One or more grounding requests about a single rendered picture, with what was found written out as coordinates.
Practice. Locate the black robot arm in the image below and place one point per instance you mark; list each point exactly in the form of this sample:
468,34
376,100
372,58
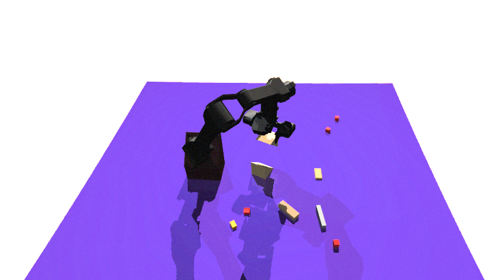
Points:
218,119

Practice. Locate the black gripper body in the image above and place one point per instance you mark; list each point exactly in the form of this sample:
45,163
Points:
285,129

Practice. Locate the white long bar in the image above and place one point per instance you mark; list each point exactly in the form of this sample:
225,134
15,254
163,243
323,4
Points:
321,217

